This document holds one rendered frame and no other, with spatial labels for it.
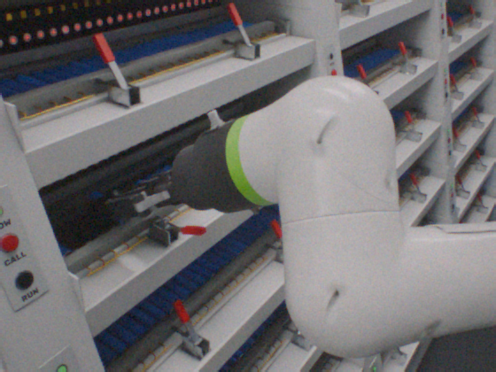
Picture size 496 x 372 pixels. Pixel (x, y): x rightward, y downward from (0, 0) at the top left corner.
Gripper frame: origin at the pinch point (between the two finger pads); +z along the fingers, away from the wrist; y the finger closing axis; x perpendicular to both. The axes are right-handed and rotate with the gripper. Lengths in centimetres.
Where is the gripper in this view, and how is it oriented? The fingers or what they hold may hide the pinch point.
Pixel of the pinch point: (117, 202)
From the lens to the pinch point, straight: 69.8
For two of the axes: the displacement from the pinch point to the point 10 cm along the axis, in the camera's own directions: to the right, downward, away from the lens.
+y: -5.7, 4.0, -7.2
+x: 4.0, 9.0, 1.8
